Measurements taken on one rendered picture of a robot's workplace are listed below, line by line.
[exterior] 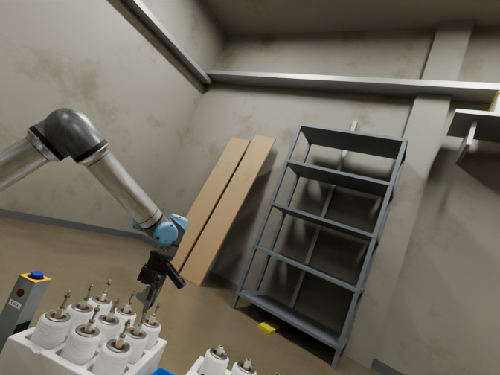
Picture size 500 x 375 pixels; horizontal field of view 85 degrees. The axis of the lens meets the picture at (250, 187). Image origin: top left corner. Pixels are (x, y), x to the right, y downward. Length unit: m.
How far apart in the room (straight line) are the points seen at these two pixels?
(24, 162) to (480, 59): 3.71
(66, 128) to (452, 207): 2.92
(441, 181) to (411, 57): 1.46
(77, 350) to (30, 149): 0.62
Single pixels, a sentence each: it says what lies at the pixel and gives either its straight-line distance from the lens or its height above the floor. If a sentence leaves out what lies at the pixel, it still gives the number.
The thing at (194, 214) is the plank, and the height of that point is 0.65.
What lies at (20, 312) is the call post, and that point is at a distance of 1.31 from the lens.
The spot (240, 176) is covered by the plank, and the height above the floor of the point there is 1.26.
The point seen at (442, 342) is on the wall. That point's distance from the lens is 3.02.
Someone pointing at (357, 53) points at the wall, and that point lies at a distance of 3.95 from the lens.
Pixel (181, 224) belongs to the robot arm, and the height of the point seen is 0.68.
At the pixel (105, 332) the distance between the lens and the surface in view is 1.22.
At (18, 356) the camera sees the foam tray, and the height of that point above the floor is 0.15.
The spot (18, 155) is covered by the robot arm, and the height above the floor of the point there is 0.72.
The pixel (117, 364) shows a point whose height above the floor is 0.22.
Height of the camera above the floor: 0.77
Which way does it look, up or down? 7 degrees up
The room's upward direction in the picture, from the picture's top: 21 degrees clockwise
